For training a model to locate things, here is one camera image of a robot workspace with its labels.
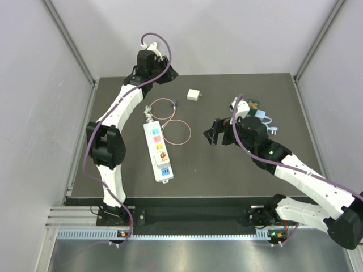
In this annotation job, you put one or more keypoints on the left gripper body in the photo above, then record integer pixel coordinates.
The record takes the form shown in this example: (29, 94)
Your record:
(159, 66)

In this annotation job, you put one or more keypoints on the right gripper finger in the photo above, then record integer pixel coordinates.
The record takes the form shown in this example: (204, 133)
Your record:
(212, 135)
(219, 123)

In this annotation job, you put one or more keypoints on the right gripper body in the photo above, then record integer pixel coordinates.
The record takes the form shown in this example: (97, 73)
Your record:
(229, 136)

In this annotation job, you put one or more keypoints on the grey small plug adapter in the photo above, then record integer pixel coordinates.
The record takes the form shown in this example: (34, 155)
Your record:
(174, 103)

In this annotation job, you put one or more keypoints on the white charger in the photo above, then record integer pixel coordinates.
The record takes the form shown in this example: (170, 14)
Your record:
(193, 95)

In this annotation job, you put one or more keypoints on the dark green cube adapter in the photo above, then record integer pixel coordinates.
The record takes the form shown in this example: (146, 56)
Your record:
(253, 104)

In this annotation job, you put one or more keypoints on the white multicolour power strip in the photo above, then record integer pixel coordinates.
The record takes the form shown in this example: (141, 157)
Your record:
(155, 143)

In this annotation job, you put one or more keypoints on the white cube socket adapter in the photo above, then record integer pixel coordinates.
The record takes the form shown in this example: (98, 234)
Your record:
(162, 158)

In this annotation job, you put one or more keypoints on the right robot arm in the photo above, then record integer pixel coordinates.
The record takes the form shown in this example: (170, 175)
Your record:
(337, 210)

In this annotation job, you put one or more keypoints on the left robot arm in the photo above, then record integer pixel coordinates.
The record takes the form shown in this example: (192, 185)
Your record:
(105, 144)

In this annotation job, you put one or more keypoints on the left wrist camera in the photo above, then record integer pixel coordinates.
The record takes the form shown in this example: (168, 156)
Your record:
(154, 48)

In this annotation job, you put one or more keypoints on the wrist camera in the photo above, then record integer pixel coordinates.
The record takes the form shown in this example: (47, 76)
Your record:
(242, 109)
(154, 48)

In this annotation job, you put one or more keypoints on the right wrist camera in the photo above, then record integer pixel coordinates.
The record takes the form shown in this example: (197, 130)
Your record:
(242, 109)

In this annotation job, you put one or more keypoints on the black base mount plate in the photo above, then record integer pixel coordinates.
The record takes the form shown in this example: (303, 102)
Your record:
(198, 215)

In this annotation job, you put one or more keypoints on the slotted cable duct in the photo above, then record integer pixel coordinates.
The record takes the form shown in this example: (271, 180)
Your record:
(119, 235)

